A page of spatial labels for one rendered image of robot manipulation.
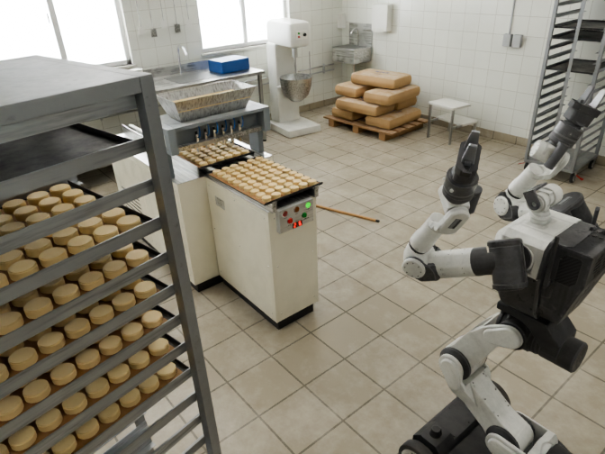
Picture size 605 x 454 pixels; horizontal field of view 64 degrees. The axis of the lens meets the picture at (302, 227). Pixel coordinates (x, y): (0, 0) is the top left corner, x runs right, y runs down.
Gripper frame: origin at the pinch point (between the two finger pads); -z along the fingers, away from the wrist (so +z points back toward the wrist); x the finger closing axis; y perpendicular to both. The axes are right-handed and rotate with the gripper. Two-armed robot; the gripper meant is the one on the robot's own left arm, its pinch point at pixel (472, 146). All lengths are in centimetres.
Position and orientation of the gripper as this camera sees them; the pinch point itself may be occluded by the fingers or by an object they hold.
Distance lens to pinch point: 133.5
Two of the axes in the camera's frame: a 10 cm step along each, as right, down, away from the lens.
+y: 9.4, 2.4, -2.4
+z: 0.5, 6.1, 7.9
